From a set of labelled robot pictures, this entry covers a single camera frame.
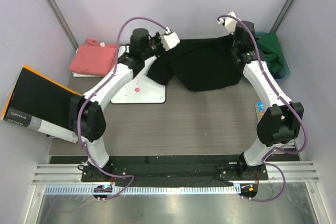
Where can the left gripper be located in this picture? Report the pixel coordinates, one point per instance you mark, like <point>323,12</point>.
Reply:
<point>157,38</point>

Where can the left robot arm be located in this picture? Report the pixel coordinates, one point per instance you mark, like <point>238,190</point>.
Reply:
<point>86,116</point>

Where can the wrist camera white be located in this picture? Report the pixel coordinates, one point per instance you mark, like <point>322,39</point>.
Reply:
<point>229,22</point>
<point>169,39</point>

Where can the folded pink t shirt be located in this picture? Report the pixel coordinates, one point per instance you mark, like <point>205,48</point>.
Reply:
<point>94,58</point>

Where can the black t shirt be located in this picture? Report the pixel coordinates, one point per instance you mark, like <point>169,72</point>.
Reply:
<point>199,64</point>

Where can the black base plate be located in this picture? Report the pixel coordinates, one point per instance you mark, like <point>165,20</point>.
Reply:
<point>176,170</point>

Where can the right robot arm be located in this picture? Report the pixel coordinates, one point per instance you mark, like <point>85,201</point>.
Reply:
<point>281,121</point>

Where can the blue plastic basket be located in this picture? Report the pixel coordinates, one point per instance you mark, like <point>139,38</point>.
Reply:
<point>284,73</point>

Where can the aluminium rail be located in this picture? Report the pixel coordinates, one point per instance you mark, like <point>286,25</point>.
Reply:
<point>296,171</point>

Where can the green t shirt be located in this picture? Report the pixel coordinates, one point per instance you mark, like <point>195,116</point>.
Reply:
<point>270,47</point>

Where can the white whiteboard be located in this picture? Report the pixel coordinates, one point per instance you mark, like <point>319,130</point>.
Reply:
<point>141,90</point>

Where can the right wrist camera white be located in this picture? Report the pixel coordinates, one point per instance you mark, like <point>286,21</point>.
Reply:
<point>229,22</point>

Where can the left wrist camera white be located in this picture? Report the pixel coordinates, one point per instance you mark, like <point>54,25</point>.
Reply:
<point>169,39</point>

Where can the black clip file folder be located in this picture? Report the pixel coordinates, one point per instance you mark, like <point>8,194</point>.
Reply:
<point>41,104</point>

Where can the left aluminium frame post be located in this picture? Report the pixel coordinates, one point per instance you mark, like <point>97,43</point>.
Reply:
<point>62,22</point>

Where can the blue book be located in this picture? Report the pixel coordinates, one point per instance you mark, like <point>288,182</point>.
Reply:
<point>259,110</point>

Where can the folded white t shirt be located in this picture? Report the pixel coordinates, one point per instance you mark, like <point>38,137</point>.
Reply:
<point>78,75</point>

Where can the aluminium frame post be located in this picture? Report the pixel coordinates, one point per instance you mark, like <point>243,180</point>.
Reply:
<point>62,22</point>
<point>288,1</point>

